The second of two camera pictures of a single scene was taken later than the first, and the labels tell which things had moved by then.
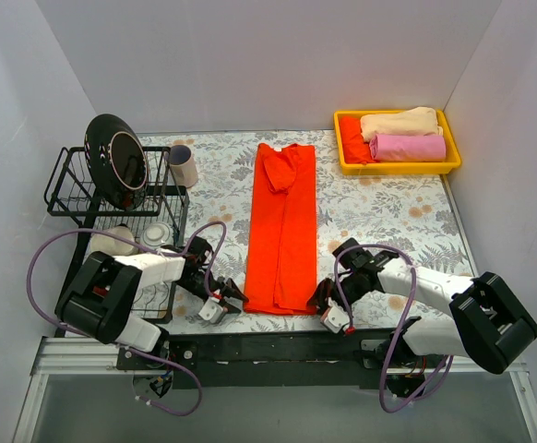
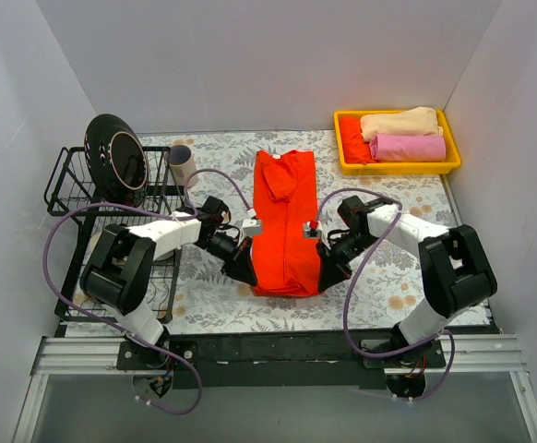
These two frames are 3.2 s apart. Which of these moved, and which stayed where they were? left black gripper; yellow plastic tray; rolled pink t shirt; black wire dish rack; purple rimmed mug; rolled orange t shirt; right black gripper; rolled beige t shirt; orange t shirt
Moved: right black gripper; orange t shirt; left black gripper
Stayed: rolled beige t shirt; yellow plastic tray; black wire dish rack; rolled pink t shirt; rolled orange t shirt; purple rimmed mug
